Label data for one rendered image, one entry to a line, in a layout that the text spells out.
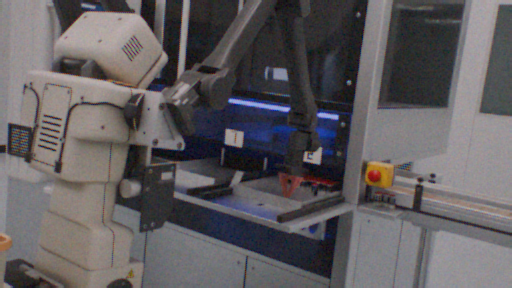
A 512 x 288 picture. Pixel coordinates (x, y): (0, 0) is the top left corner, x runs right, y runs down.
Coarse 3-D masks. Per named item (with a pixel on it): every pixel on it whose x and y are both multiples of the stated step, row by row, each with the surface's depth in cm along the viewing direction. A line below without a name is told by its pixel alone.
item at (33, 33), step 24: (24, 0) 183; (48, 0) 181; (96, 0) 199; (24, 24) 185; (48, 24) 182; (24, 48) 185; (48, 48) 184; (24, 72) 186; (24, 144) 188; (24, 168) 190
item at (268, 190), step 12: (252, 180) 180; (264, 180) 186; (276, 180) 193; (240, 192) 171; (252, 192) 168; (264, 192) 165; (276, 192) 181; (300, 192) 185; (336, 192) 176; (276, 204) 163; (288, 204) 160; (300, 204) 158; (312, 204) 163
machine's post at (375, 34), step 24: (384, 0) 166; (384, 24) 169; (384, 48) 172; (360, 72) 172; (360, 96) 173; (360, 120) 173; (360, 144) 174; (360, 168) 174; (360, 192) 177; (360, 216) 180; (336, 240) 181; (336, 264) 181
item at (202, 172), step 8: (192, 160) 205; (200, 160) 209; (208, 160) 213; (216, 160) 217; (184, 168) 202; (192, 168) 206; (200, 168) 208; (208, 168) 209; (216, 168) 211; (224, 168) 213; (232, 168) 214; (176, 176) 187; (184, 176) 184; (192, 176) 182; (200, 176) 180; (208, 176) 195; (216, 176) 196; (224, 176) 198; (232, 176) 185; (248, 176) 193; (264, 176) 202; (200, 184) 180; (208, 184) 178
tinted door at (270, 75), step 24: (312, 0) 182; (336, 0) 177; (312, 24) 182; (336, 24) 177; (264, 48) 194; (312, 48) 183; (336, 48) 178; (360, 48) 173; (264, 72) 195; (312, 72) 183; (336, 72) 178; (336, 96) 179
